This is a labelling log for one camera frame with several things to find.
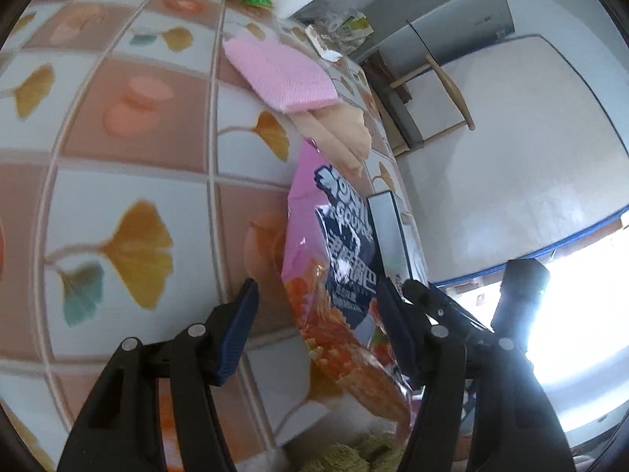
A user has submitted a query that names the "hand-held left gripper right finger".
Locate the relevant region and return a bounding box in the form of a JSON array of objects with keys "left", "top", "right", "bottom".
[{"left": 376, "top": 278, "right": 576, "bottom": 472}]

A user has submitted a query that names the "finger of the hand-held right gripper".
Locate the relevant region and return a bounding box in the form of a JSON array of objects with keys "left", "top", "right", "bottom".
[{"left": 404, "top": 280, "right": 497, "bottom": 346}]

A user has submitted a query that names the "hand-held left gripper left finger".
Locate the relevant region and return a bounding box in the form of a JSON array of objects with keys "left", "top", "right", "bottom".
[{"left": 56, "top": 278, "right": 260, "bottom": 472}]

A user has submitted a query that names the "pink snack bag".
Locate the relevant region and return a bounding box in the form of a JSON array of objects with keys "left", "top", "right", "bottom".
[{"left": 281, "top": 138, "right": 428, "bottom": 446}]

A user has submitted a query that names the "small white box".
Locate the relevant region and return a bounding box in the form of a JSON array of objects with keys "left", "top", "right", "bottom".
[{"left": 368, "top": 191, "right": 416, "bottom": 286}]

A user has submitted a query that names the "yellow-green fuzzy cloth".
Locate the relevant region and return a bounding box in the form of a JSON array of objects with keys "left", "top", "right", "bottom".
[{"left": 300, "top": 433, "right": 408, "bottom": 472}]

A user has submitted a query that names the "peach cloth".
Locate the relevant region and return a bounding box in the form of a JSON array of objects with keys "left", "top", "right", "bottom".
[{"left": 290, "top": 103, "right": 374, "bottom": 178}]

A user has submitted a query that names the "wooden chair with dark seat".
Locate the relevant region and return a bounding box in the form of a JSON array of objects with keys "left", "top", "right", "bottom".
[{"left": 371, "top": 52, "right": 476, "bottom": 155}]

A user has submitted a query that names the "pink cloth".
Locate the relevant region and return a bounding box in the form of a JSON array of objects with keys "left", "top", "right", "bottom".
[{"left": 222, "top": 34, "right": 340, "bottom": 114}]

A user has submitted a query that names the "crumpled clear wrapper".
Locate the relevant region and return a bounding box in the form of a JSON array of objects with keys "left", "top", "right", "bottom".
[{"left": 305, "top": 12, "right": 374, "bottom": 62}]

